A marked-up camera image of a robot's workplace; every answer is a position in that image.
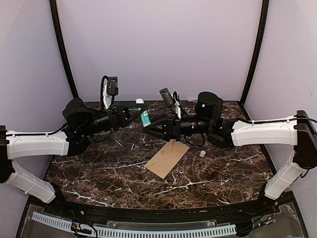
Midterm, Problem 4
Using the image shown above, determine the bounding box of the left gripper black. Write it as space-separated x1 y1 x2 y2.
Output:
81 100 148 136

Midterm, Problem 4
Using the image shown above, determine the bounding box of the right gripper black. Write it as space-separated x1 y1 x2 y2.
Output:
143 112 213 142

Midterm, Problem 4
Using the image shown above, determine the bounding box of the green glue stick white cap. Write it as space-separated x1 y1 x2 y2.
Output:
135 98 151 127

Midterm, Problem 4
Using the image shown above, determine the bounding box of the brown paper envelope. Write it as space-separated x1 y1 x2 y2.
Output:
145 139 190 179

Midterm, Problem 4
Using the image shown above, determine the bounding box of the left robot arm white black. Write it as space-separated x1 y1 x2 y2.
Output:
0 98 147 216

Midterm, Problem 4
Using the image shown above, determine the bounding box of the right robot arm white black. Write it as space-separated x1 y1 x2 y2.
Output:
144 92 317 215

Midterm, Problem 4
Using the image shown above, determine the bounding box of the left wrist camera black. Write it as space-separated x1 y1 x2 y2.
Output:
106 76 118 96

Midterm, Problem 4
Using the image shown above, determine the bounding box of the black front rail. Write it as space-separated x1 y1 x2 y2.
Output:
27 192 295 224

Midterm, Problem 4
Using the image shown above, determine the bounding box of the white slotted cable duct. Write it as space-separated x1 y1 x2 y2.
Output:
32 212 236 238

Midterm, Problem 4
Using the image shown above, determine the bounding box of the left black frame post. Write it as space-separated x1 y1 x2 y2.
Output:
49 0 79 98

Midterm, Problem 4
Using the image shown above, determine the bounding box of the black frame post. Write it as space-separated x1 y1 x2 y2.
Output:
49 0 79 98
239 0 269 107

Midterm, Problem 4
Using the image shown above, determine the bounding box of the right black frame post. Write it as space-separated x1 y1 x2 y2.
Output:
239 0 269 107

